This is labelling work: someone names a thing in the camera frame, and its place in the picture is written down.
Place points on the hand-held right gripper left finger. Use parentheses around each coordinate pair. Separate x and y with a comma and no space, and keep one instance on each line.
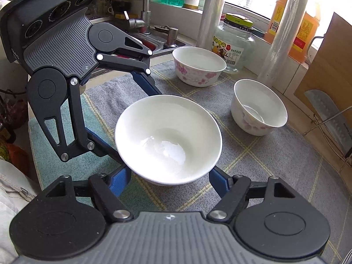
(121,180)

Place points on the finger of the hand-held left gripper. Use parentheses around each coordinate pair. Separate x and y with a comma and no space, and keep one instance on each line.
(145,82)
(101,144)

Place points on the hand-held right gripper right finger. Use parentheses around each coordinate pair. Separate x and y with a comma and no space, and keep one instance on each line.
(217,181)

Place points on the white pink floral bowl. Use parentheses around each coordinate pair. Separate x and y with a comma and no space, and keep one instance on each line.
(247,121)
(198,74)
(167,132)

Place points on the stainless steel sink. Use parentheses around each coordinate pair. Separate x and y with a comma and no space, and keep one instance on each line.
(162,45)

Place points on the metal soap dispenser pump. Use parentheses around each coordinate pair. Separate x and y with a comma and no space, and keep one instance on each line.
(172,37)

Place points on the grey blue checked mat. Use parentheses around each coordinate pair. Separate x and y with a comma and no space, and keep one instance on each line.
(275,170)

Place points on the metal faucet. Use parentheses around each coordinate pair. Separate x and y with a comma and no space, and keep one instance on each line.
(145,19)

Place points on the red plastic bag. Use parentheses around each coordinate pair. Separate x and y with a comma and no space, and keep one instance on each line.
(16,155)

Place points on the white plastic film roll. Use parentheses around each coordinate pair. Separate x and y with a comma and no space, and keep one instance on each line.
(210,19)

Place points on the clear glass jar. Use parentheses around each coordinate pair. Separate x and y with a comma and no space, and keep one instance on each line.
(236,41)

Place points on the person's white jacket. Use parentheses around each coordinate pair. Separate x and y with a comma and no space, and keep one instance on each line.
(11,211)

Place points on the clear plastic film roll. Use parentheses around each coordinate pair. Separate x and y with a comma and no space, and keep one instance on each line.
(283,46)

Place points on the orange cooking oil jug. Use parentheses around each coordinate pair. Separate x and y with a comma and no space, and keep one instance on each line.
(279,16)

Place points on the bamboo cutting board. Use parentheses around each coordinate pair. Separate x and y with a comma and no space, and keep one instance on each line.
(330,60)

